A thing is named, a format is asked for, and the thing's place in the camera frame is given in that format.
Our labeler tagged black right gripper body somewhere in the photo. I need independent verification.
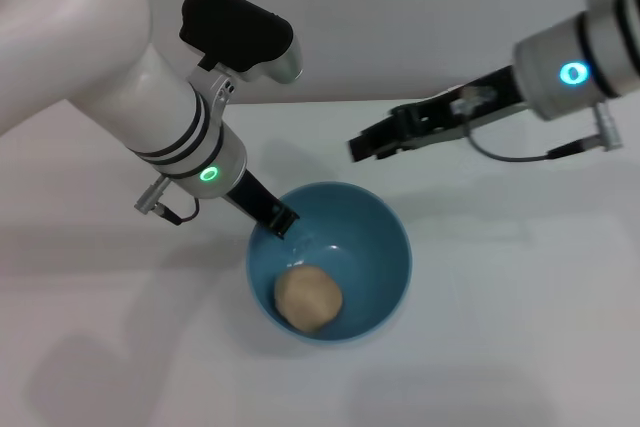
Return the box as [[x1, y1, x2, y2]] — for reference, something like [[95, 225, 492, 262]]
[[392, 64, 532, 151]]

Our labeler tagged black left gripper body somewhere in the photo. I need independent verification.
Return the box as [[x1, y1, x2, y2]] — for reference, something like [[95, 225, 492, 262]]
[[224, 169, 287, 229]]

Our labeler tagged blue bowl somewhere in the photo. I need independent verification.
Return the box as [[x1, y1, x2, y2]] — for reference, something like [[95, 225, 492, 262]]
[[245, 181, 414, 344]]

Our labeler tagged round tan egg yolk pastry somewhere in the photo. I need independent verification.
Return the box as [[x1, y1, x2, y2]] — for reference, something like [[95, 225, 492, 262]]
[[273, 266, 345, 334]]

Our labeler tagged small silver plug fitting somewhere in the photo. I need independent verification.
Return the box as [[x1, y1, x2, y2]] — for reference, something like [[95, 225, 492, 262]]
[[451, 85, 497, 116]]

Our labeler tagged black cable with silver connector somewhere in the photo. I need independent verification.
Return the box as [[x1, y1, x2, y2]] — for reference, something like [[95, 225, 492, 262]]
[[133, 175, 202, 226]]

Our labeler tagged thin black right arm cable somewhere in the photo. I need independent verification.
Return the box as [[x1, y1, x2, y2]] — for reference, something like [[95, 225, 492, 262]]
[[462, 100, 627, 164]]

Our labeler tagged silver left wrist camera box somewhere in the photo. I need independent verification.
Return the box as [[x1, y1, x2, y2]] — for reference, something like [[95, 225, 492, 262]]
[[178, 0, 305, 114]]

